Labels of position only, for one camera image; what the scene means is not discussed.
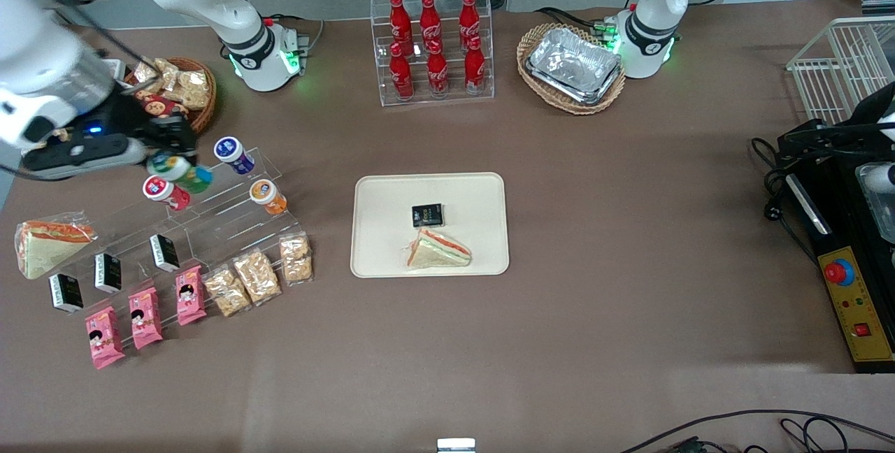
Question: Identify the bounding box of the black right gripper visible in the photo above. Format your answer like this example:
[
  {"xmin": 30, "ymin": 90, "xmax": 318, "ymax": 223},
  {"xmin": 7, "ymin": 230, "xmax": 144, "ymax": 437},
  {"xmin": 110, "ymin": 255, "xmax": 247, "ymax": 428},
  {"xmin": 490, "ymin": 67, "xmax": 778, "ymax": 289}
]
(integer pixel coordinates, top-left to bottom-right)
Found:
[{"xmin": 89, "ymin": 93, "xmax": 199, "ymax": 167}]

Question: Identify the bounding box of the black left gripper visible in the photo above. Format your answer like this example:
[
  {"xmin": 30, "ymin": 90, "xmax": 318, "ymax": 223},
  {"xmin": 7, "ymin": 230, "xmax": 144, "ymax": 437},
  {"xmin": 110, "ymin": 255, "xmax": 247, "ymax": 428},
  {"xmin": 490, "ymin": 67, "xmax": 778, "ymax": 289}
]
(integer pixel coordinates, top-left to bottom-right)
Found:
[{"xmin": 778, "ymin": 120, "xmax": 895, "ymax": 164}]

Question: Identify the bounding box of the green gum bottle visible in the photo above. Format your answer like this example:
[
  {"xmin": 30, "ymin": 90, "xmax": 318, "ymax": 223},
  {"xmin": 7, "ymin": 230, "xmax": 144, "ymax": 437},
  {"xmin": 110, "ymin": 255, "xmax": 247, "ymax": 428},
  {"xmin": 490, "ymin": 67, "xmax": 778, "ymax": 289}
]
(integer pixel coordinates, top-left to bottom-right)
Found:
[{"xmin": 147, "ymin": 151, "xmax": 214, "ymax": 194}]

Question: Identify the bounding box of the red gum bottle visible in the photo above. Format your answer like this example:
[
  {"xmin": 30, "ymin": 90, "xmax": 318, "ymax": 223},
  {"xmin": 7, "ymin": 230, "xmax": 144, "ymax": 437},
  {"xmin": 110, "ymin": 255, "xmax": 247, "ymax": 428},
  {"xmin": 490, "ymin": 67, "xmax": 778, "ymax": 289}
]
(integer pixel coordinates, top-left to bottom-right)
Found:
[{"xmin": 143, "ymin": 175, "xmax": 191, "ymax": 212}]

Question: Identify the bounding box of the blue gum bottle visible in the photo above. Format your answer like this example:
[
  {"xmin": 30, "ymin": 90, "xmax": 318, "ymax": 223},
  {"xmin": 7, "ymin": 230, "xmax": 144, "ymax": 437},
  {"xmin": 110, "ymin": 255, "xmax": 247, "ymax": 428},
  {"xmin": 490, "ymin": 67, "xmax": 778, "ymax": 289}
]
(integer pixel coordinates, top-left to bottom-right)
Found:
[{"xmin": 213, "ymin": 136, "xmax": 256, "ymax": 176}]

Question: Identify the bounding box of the orange gum bottle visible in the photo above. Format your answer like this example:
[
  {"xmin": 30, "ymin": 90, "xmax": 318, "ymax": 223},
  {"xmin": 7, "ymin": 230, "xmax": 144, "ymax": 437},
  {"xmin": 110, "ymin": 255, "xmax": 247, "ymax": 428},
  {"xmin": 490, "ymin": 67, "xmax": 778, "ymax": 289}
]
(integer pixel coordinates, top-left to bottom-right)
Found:
[{"xmin": 250, "ymin": 178, "xmax": 288, "ymax": 216}]

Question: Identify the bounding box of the silver foil tray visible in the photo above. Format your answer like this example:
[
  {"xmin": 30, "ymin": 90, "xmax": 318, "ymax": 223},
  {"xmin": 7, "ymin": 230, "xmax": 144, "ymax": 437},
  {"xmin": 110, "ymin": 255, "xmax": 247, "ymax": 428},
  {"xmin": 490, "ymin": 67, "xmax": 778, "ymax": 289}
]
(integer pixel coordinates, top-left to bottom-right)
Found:
[{"xmin": 526, "ymin": 27, "xmax": 623, "ymax": 106}]

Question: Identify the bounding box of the beige plastic tray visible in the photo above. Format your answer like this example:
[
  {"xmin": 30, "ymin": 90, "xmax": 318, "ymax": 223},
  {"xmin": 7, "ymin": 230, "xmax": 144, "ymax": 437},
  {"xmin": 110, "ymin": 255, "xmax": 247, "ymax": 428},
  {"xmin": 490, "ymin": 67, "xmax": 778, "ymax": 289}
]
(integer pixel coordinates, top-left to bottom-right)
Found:
[{"xmin": 350, "ymin": 172, "xmax": 510, "ymax": 279}]

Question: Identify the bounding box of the red cookie box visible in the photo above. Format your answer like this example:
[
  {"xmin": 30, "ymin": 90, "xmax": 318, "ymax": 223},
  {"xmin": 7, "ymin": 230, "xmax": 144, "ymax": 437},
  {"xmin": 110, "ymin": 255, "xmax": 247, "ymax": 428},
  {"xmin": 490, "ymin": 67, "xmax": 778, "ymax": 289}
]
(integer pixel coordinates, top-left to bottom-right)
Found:
[{"xmin": 134, "ymin": 89, "xmax": 189, "ymax": 120}]

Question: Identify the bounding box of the round brown wicker basket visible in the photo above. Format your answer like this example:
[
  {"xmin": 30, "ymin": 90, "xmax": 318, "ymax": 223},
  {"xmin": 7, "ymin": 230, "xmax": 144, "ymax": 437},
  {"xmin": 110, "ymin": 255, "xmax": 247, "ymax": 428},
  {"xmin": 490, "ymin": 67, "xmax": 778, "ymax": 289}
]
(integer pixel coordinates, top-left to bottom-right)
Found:
[{"xmin": 124, "ymin": 57, "xmax": 217, "ymax": 136}]

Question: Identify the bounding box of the small black white box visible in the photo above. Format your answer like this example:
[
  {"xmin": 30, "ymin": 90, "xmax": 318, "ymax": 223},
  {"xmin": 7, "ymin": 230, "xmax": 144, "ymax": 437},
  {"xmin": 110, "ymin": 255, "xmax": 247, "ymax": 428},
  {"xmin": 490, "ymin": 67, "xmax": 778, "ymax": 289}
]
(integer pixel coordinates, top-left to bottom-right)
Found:
[
  {"xmin": 94, "ymin": 252, "xmax": 122, "ymax": 294},
  {"xmin": 149, "ymin": 233, "xmax": 181, "ymax": 273},
  {"xmin": 48, "ymin": 273, "xmax": 84, "ymax": 315}
]

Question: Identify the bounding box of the clear acrylic tiered stand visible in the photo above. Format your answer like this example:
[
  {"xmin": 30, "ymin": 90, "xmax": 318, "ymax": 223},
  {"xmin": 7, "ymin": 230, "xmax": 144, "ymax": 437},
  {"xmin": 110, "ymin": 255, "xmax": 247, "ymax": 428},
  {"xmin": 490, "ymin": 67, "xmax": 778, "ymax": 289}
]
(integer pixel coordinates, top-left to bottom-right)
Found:
[{"xmin": 69, "ymin": 148, "xmax": 303, "ymax": 331}]

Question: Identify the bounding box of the red emergency stop button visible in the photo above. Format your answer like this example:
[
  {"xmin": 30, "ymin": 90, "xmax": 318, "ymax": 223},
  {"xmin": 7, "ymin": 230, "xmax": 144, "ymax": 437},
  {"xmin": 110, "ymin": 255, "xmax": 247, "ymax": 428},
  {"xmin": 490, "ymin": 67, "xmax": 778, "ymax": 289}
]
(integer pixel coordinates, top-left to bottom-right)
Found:
[{"xmin": 823, "ymin": 259, "xmax": 855, "ymax": 286}]

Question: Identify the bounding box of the pink snack packet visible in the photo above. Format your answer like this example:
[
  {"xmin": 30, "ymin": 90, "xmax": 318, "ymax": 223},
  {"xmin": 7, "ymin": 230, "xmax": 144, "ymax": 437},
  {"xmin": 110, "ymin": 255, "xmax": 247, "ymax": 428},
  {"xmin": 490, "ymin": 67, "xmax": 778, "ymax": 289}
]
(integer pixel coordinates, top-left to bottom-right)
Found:
[
  {"xmin": 129, "ymin": 287, "xmax": 164, "ymax": 350},
  {"xmin": 85, "ymin": 306, "xmax": 126, "ymax": 370},
  {"xmin": 175, "ymin": 265, "xmax": 208, "ymax": 326}
]

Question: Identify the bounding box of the wrapped triangle sandwich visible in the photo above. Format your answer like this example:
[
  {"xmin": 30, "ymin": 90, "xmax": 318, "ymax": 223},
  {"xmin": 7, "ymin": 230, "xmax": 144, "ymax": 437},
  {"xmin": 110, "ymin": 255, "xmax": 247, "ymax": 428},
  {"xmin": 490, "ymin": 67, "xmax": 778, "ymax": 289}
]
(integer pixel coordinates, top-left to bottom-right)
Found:
[
  {"xmin": 14, "ymin": 212, "xmax": 97, "ymax": 280},
  {"xmin": 402, "ymin": 227, "xmax": 473, "ymax": 271}
]

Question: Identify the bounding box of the black machine with yellow panel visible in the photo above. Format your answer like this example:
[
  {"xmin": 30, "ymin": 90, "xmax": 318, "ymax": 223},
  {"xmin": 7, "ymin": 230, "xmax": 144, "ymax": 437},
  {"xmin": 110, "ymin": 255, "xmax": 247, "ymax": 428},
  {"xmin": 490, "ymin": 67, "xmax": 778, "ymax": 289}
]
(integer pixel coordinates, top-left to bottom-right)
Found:
[{"xmin": 783, "ymin": 158, "xmax": 895, "ymax": 374}]

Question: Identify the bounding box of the oval tan wicker basket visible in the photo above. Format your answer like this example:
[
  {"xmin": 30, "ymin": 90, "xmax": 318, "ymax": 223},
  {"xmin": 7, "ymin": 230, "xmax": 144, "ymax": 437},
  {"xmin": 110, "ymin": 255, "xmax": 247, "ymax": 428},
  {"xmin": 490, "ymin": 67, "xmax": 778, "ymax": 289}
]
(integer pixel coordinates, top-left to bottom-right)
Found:
[{"xmin": 516, "ymin": 23, "xmax": 627, "ymax": 116}]

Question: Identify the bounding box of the clear acrylic bottle rack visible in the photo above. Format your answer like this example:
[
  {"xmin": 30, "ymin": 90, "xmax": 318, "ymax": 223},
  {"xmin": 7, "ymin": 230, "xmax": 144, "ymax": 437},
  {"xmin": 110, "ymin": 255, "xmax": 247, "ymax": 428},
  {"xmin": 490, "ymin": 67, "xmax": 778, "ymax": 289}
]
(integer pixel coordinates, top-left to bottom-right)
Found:
[{"xmin": 370, "ymin": 0, "xmax": 496, "ymax": 107}]

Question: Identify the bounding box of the red cola bottle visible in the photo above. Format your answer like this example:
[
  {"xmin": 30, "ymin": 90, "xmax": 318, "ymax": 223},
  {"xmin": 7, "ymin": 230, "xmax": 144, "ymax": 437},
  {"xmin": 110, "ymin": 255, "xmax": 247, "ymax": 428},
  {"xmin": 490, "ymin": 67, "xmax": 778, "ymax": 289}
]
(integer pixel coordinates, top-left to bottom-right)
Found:
[
  {"xmin": 464, "ymin": 36, "xmax": 487, "ymax": 95},
  {"xmin": 427, "ymin": 39, "xmax": 450, "ymax": 97},
  {"xmin": 389, "ymin": 0, "xmax": 413, "ymax": 55},
  {"xmin": 459, "ymin": 0, "xmax": 482, "ymax": 48},
  {"xmin": 420, "ymin": 0, "xmax": 443, "ymax": 52},
  {"xmin": 389, "ymin": 43, "xmax": 415, "ymax": 101}
]

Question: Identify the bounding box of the small black snack packet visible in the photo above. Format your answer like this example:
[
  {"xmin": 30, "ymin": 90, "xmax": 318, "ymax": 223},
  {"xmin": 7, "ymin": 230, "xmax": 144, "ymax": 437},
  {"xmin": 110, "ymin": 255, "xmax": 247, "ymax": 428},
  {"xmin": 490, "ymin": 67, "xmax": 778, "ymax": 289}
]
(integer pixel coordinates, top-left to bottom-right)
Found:
[{"xmin": 410, "ymin": 203, "xmax": 445, "ymax": 229}]

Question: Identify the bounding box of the black machine power cable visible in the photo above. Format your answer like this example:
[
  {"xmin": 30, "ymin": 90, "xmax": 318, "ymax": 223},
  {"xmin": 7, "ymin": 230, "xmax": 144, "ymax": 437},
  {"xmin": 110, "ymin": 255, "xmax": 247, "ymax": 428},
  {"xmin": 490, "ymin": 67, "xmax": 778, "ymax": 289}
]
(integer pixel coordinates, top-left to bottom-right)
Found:
[{"xmin": 750, "ymin": 136, "xmax": 819, "ymax": 265}]

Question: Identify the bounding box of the white wire basket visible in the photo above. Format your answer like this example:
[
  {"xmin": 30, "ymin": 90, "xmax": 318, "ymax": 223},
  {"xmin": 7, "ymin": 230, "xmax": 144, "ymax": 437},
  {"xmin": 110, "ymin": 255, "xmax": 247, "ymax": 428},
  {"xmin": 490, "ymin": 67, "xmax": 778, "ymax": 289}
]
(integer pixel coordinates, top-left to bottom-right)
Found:
[{"xmin": 787, "ymin": 17, "xmax": 895, "ymax": 125}]

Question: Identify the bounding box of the grey right wrist camera bar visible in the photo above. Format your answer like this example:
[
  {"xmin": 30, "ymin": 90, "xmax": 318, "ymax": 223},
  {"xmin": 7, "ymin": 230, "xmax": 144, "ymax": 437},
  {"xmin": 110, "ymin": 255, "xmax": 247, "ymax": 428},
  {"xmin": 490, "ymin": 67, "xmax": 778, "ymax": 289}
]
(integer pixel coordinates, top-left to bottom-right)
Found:
[{"xmin": 20, "ymin": 134, "xmax": 150, "ymax": 182}]

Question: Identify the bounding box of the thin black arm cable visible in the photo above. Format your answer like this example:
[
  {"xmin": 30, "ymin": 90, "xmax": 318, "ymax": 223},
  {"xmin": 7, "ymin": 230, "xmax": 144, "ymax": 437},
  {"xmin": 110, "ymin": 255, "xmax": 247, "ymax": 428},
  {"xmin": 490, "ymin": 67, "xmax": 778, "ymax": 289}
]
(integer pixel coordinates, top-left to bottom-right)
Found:
[{"xmin": 55, "ymin": 9, "xmax": 165, "ymax": 80}]

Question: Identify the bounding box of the grey right arm base cable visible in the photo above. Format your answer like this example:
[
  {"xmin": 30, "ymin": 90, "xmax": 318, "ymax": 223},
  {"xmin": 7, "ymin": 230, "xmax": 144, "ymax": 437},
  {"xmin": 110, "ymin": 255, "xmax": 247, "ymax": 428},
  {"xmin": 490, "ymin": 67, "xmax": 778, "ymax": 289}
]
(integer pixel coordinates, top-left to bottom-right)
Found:
[{"xmin": 264, "ymin": 13, "xmax": 327, "ymax": 62}]

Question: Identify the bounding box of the black left arm base cable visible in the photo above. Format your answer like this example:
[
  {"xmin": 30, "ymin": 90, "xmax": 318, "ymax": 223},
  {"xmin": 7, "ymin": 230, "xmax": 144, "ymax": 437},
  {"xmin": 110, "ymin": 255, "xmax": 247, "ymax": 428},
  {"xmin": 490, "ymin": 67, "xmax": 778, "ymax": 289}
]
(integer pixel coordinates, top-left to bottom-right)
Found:
[{"xmin": 536, "ymin": 6, "xmax": 620, "ymax": 36}]

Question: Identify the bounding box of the black floor cable bundle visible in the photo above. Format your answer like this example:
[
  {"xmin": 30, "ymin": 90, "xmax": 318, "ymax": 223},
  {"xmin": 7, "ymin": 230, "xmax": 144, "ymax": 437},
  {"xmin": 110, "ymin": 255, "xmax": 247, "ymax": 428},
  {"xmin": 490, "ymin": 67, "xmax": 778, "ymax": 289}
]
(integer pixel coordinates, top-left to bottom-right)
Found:
[{"xmin": 621, "ymin": 409, "xmax": 895, "ymax": 453}]

